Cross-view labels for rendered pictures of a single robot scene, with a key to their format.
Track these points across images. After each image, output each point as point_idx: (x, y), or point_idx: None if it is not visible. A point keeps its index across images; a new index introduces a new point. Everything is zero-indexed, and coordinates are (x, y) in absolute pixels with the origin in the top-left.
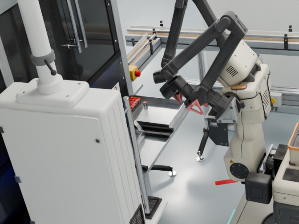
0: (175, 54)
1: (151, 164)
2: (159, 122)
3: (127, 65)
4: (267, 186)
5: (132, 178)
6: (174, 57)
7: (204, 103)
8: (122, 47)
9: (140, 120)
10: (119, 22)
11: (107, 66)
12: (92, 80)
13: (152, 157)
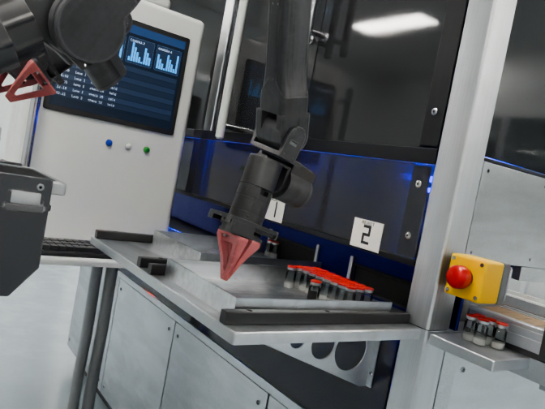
0: (276, 97)
1: (100, 243)
2: (217, 285)
3: (445, 220)
4: None
5: (18, 108)
6: (271, 107)
7: (17, 95)
8: (448, 147)
9: (266, 286)
10: (476, 67)
11: (372, 152)
12: (319, 144)
13: (117, 247)
